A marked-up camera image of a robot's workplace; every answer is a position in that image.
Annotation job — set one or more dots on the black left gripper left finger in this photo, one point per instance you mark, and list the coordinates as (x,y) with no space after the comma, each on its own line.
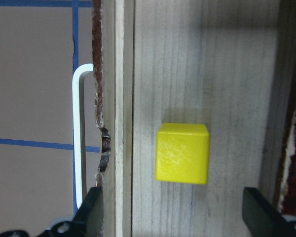
(90,216)

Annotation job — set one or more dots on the brown paper table cover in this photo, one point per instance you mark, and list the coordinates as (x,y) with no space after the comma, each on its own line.
(42,42)

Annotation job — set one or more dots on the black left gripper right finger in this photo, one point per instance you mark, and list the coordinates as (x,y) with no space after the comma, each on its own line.
(261,218)

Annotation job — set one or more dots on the light wooden drawer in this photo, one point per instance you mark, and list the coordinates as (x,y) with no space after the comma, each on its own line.
(229,64)

